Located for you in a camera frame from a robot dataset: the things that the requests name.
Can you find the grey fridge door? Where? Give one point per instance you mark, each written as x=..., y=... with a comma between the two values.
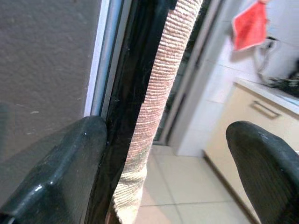
x=49, y=58

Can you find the white wall appliance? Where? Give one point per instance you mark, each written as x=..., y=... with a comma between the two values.
x=278, y=53

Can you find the cream kitchen cabinet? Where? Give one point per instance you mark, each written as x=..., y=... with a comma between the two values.
x=247, y=130

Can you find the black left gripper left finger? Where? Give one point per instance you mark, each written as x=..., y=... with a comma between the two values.
x=58, y=168

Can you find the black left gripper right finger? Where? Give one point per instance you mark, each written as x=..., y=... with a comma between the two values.
x=268, y=172

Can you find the black stove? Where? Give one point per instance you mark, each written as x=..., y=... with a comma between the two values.
x=283, y=82

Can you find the red cloth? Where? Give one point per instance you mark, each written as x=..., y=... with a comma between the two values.
x=250, y=25

